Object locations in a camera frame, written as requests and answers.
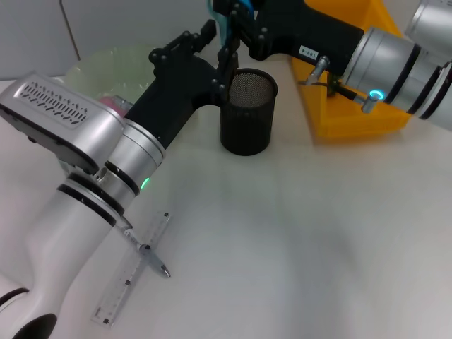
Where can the green glass fruit plate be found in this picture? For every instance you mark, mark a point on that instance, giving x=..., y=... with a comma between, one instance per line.
x=106, y=67

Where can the transparent plastic ruler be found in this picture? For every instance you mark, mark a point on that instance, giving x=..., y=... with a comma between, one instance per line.
x=116, y=296

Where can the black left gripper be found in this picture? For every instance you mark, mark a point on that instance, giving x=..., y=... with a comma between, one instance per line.
x=176, y=92

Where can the silver ballpoint pen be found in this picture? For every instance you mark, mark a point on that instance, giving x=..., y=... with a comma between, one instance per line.
x=155, y=263

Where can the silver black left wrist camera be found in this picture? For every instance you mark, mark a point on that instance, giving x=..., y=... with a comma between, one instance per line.
x=60, y=113

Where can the pink peach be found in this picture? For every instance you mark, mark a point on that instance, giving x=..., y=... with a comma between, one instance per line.
x=111, y=102

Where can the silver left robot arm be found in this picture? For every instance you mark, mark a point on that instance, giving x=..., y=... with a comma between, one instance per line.
x=70, y=240

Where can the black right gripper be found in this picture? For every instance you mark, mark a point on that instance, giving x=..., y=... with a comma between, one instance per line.
x=303, y=31

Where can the blue scissors with sheath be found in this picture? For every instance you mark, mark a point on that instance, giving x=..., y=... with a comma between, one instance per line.
x=224, y=24

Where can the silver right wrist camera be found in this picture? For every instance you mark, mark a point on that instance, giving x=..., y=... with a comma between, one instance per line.
x=434, y=24

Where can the yellow plastic bin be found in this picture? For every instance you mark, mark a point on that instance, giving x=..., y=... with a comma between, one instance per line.
x=353, y=116

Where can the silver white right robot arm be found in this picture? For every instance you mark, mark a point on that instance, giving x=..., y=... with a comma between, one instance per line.
x=388, y=67

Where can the black mesh pen holder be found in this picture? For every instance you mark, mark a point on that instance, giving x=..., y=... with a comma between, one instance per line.
x=247, y=120

